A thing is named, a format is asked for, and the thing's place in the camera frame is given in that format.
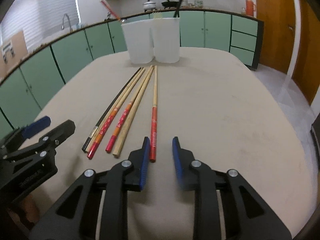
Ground orange thermos flask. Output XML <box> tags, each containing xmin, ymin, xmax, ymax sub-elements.
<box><xmin>246</xmin><ymin>0</ymin><xmax>256</xmax><ymax>17</ymax></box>

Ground bamboo chopstick dark red end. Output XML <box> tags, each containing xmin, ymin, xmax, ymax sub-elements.
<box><xmin>149</xmin><ymin>65</ymin><xmax>158</xmax><ymax>163</ymax></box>

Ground plain bamboo chopstick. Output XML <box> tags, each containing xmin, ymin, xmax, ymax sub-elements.
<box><xmin>113</xmin><ymin>66</ymin><xmax>155</xmax><ymax>158</ymax></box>

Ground cardboard box with label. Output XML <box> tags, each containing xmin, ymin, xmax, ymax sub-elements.
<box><xmin>0</xmin><ymin>30</ymin><xmax>28</xmax><ymax>79</ymax></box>

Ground white fork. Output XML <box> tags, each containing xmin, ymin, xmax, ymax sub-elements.
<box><xmin>150</xmin><ymin>11</ymin><xmax>163</xmax><ymax>20</ymax></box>

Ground bamboo chopstick red floral end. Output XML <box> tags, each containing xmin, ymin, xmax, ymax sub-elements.
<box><xmin>81</xmin><ymin>67</ymin><xmax>144</xmax><ymax>153</ymax></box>

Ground black appliance on floor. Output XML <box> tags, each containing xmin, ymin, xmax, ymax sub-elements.
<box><xmin>310</xmin><ymin>115</ymin><xmax>320</xmax><ymax>156</ymax></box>

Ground white cooking pot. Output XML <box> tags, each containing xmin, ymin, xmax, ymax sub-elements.
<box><xmin>143</xmin><ymin>0</ymin><xmax>157</xmax><ymax>12</ymax></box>

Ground beige table mat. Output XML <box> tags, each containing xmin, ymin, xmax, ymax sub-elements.
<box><xmin>33</xmin><ymin>48</ymin><xmax>317</xmax><ymax>239</ymax></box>

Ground black wok with lid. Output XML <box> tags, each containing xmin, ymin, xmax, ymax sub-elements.
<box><xmin>161</xmin><ymin>0</ymin><xmax>180</xmax><ymax>9</ymax></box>

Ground wooden door with handle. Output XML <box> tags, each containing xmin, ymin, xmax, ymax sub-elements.
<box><xmin>256</xmin><ymin>0</ymin><xmax>296</xmax><ymax>73</ymax></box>

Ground chrome kitchen faucet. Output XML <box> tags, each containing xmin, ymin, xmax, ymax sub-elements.
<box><xmin>61</xmin><ymin>13</ymin><xmax>73</xmax><ymax>33</ymax></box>

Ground green lower kitchen cabinets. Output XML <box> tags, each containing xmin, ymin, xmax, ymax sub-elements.
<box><xmin>0</xmin><ymin>8</ymin><xmax>264</xmax><ymax>133</ymax></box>

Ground white two-compartment utensil holder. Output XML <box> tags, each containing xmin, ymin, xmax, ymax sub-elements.
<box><xmin>121</xmin><ymin>17</ymin><xmax>180</xmax><ymax>64</ymax></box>

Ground bamboo chopstick orange floral end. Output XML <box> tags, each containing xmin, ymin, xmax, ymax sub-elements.
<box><xmin>87</xmin><ymin>68</ymin><xmax>146</xmax><ymax>160</ymax></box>

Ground bamboo chopstick red handle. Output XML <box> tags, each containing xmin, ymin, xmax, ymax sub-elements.
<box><xmin>100</xmin><ymin>0</ymin><xmax>121</xmax><ymax>21</ymax></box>

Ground person's left hand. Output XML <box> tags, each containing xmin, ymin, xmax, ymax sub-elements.
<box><xmin>8</xmin><ymin>194</ymin><xmax>40</xmax><ymax>230</ymax></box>

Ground white window blinds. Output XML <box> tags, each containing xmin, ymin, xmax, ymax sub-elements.
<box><xmin>1</xmin><ymin>0</ymin><xmax>80</xmax><ymax>48</ymax></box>

